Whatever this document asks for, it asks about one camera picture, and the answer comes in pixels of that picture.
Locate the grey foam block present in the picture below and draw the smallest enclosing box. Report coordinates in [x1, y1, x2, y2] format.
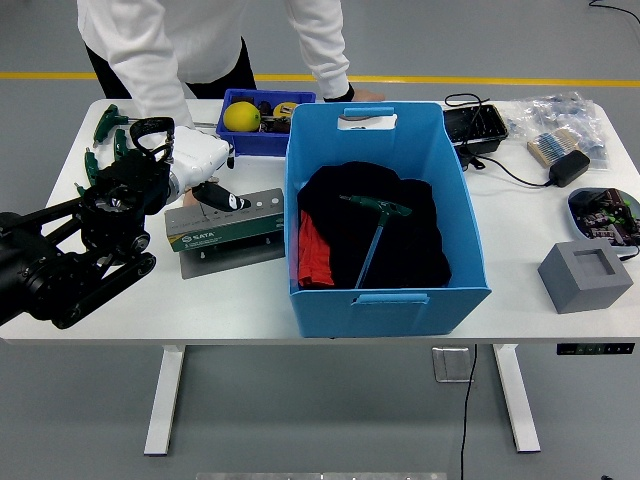
[537, 239, 635, 315]

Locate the black floor cable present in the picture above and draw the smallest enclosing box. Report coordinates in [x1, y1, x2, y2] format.
[588, 0, 640, 24]

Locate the yellow lemon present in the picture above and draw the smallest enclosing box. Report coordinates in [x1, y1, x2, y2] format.
[222, 100, 263, 133]

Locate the dark brown parts pile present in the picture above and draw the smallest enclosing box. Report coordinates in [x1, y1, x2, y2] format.
[259, 115, 292, 134]

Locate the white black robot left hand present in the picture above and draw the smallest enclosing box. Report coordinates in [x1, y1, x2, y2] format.
[168, 123, 254, 213]

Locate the black power adapter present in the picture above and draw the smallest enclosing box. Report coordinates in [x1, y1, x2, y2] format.
[548, 149, 592, 190]

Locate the white blue plate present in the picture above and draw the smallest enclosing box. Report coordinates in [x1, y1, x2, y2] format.
[567, 187, 640, 250]

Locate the black cloth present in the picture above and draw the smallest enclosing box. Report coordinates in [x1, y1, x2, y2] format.
[296, 160, 454, 290]

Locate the clear bag of blue parts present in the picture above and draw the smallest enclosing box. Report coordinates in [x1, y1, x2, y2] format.
[507, 91, 611, 174]

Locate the resistor tape bundle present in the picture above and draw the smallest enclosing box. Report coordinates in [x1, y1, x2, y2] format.
[526, 127, 584, 168]

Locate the black wristband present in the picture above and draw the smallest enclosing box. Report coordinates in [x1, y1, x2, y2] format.
[322, 82, 356, 103]

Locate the large green T-handle hex wrench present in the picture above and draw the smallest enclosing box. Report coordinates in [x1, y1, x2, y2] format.
[338, 193, 414, 290]

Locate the person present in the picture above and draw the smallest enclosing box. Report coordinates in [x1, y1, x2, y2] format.
[75, 0, 387, 209]

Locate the white table leg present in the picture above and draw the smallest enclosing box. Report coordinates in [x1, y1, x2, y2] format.
[492, 343, 542, 454]
[143, 344, 186, 457]

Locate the red cloth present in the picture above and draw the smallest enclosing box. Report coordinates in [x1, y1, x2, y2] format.
[297, 209, 335, 288]

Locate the black table control panel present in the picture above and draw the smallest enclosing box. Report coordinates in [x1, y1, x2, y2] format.
[556, 342, 636, 357]

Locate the black hanging cable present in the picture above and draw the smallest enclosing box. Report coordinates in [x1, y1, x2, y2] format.
[458, 343, 479, 480]

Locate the black power adapter cable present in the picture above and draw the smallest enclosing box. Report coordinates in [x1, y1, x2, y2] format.
[443, 92, 556, 190]

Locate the electronic parts pile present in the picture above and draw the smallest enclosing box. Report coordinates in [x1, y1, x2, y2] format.
[569, 188, 640, 247]

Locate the small dark blue bin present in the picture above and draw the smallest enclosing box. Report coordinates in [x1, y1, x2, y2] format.
[215, 88, 317, 157]

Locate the black plastic tray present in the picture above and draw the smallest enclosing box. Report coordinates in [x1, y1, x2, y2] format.
[443, 104, 510, 156]

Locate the metal floor socket cover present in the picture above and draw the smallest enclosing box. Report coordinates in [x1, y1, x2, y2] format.
[432, 346, 475, 384]

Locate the grey green hex wrench stand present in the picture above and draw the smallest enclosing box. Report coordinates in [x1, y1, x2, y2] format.
[163, 187, 286, 280]

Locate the large light blue plastic box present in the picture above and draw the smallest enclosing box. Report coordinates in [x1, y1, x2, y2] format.
[283, 101, 493, 340]

